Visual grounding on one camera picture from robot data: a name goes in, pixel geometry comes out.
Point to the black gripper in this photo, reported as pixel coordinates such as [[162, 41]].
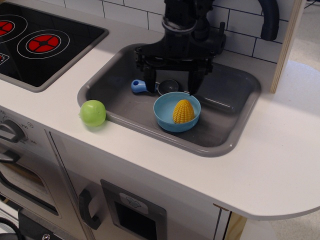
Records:
[[191, 53]]

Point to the yellow toy corn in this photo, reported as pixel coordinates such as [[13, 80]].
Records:
[[183, 112]]

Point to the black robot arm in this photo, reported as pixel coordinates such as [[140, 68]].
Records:
[[182, 16]]

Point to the blue plastic bowl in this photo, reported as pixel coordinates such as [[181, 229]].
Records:
[[163, 110]]

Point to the grey sink basin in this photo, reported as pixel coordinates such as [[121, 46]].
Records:
[[227, 97]]

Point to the green plastic ball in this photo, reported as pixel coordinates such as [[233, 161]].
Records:
[[92, 113]]

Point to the dark grey toy faucet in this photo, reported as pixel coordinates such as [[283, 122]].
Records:
[[246, 27]]

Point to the black toy stovetop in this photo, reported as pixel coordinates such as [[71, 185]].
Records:
[[37, 48]]

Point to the grey dispenser panel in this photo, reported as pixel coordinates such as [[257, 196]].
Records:
[[134, 214]]

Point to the grey oven knob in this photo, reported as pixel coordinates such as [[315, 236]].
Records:
[[11, 132]]

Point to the blue handled toy pan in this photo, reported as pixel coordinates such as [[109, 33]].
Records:
[[167, 86]]

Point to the wooden side post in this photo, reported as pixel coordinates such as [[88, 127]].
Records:
[[290, 34]]

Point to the black cabinet door handle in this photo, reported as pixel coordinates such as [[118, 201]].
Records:
[[84, 200]]

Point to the grey oven door handle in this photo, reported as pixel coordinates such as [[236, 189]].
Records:
[[9, 157]]

